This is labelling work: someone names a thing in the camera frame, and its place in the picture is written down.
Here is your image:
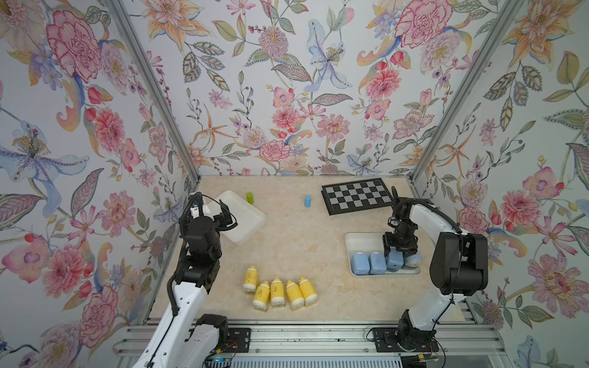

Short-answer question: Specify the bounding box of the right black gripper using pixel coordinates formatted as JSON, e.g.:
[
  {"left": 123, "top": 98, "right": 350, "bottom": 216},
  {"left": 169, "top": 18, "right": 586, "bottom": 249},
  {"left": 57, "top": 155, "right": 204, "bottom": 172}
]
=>
[{"left": 380, "top": 222, "right": 415, "bottom": 255}]

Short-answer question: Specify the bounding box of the blue sharpener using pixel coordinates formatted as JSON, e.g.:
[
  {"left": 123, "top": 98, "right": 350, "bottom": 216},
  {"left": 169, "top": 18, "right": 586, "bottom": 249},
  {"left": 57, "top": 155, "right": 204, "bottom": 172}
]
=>
[
  {"left": 404, "top": 252, "right": 423, "bottom": 268},
  {"left": 385, "top": 249, "right": 404, "bottom": 272},
  {"left": 369, "top": 252, "right": 387, "bottom": 275},
  {"left": 351, "top": 252, "right": 371, "bottom": 276}
]

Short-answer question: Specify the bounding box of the white tray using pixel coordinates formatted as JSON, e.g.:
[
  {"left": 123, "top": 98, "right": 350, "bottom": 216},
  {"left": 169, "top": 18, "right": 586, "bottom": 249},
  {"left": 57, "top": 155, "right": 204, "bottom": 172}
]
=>
[
  {"left": 216, "top": 190, "right": 267, "bottom": 246},
  {"left": 345, "top": 232, "right": 421, "bottom": 278}
]

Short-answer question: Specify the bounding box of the yellow sharpener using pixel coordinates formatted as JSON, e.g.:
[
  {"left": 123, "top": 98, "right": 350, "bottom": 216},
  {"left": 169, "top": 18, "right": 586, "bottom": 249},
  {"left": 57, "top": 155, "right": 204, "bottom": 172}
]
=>
[
  {"left": 299, "top": 277, "right": 318, "bottom": 306},
  {"left": 252, "top": 282, "right": 271, "bottom": 311},
  {"left": 270, "top": 278, "right": 286, "bottom": 308},
  {"left": 285, "top": 281, "right": 305, "bottom": 311},
  {"left": 242, "top": 265, "right": 259, "bottom": 293}
]

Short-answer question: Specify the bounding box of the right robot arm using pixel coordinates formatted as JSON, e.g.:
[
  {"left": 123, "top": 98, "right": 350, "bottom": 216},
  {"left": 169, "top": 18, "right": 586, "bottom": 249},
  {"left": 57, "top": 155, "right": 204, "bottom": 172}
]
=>
[{"left": 382, "top": 187, "right": 489, "bottom": 351}]

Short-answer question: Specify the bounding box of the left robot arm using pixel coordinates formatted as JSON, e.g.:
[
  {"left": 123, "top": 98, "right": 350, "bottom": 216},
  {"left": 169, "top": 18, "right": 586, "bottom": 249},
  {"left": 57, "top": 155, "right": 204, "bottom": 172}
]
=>
[{"left": 134, "top": 192, "right": 238, "bottom": 367}]

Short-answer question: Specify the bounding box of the black white checkerboard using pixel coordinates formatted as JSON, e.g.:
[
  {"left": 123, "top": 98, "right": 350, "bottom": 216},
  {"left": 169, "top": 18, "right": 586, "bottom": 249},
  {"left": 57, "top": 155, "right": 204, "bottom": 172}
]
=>
[{"left": 321, "top": 178, "right": 393, "bottom": 216}]

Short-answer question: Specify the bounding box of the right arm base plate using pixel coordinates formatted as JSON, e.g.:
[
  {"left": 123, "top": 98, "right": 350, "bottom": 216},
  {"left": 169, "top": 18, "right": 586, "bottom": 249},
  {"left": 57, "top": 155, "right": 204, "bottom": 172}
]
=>
[{"left": 366, "top": 328, "right": 440, "bottom": 354}]

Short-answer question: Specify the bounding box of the aluminium mounting rail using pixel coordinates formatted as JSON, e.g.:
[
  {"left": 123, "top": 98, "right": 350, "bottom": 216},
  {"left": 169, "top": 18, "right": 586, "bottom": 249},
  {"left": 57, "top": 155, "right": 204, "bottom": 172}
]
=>
[{"left": 112, "top": 324, "right": 507, "bottom": 368}]

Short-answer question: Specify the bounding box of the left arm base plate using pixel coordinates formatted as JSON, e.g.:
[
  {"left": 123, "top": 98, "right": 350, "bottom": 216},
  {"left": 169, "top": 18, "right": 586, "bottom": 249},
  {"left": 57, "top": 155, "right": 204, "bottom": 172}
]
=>
[{"left": 216, "top": 328, "right": 252, "bottom": 354}]

